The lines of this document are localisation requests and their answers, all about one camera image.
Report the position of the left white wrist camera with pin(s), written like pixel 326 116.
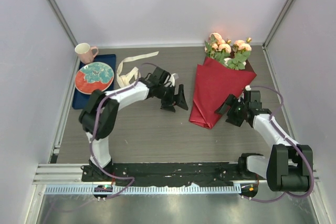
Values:
pixel 170 82

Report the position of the pink fake flower bouquet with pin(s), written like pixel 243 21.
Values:
pixel 232 55

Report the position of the red and teal plate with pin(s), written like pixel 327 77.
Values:
pixel 96 75

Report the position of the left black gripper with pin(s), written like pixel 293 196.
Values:
pixel 168 105

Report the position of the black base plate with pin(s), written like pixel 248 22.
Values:
pixel 169 174

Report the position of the cream ribbon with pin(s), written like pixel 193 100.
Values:
pixel 125 79

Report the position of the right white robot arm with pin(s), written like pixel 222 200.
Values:
pixel 289 167

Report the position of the red wrapping paper sheet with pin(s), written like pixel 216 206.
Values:
pixel 213 84

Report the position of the pink ceramic mug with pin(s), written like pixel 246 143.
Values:
pixel 86 53

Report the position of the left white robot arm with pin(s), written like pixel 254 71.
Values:
pixel 99 115

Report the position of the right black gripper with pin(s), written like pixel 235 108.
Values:
pixel 232 101

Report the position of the perforated metal rail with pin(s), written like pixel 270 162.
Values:
pixel 96 189

